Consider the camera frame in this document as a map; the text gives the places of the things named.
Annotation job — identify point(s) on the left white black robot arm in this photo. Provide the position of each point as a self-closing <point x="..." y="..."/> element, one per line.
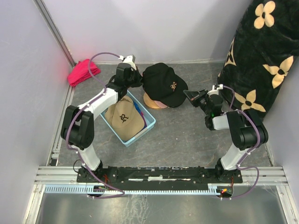
<point x="78" y="124"/>

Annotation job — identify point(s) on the wooden hat stand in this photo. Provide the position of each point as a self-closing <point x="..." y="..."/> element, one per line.
<point x="149" y="102"/>

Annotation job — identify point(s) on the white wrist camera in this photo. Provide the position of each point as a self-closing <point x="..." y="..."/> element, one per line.
<point x="216" y="88"/>
<point x="130" y="60"/>

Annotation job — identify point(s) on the pink cap with R logo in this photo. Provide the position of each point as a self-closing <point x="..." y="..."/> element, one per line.
<point x="160" y="105"/>

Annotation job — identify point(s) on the black floral blanket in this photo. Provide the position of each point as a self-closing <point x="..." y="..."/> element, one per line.
<point x="261" y="54"/>

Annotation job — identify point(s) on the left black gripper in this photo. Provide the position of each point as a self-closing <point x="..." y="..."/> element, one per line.
<point x="139" y="79"/>

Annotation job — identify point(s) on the light blue cable duct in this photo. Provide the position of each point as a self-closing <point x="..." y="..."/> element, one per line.
<point x="97" y="190"/>

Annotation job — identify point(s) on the colourful cap in basket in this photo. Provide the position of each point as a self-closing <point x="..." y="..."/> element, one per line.
<point x="141" y="113"/>

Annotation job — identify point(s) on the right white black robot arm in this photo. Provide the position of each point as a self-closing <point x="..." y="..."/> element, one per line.
<point x="246" y="128"/>

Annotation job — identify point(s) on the light blue plastic basket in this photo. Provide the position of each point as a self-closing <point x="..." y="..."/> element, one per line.
<point x="150" y="120"/>

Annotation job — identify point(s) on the tan cap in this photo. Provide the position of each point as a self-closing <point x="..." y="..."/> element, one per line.
<point x="124" y="119"/>

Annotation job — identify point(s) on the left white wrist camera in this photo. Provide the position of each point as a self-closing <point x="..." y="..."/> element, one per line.
<point x="130" y="60"/>

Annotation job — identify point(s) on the red cloth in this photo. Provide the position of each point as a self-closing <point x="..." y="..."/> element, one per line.
<point x="79" y="73"/>

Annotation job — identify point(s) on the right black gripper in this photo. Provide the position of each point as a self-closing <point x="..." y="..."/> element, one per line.
<point x="200" y="94"/>

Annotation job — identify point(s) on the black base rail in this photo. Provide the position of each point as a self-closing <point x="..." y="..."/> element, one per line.
<point x="163" y="178"/>

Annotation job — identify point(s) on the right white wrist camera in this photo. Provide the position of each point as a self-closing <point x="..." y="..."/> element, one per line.
<point x="216" y="88"/>

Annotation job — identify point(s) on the aluminium corner profile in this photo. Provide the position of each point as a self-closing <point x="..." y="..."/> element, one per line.
<point x="54" y="30"/>

